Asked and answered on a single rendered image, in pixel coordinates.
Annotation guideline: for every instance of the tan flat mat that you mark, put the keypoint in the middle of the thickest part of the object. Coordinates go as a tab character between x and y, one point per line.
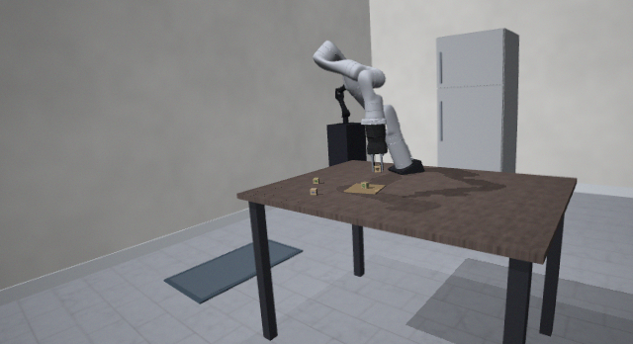
373	189

